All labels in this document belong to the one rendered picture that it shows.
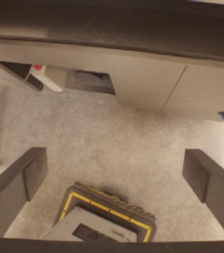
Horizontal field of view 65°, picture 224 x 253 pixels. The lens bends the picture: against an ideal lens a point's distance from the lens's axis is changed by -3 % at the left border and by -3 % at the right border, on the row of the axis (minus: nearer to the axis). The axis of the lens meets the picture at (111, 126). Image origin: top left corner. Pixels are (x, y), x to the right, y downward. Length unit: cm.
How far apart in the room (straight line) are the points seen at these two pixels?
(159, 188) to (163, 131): 34
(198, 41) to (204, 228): 104
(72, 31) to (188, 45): 29
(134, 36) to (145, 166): 82
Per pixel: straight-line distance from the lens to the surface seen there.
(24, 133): 137
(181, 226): 124
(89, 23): 53
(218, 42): 51
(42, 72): 109
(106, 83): 120
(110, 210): 90
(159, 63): 53
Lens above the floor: 113
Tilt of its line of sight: 79 degrees down
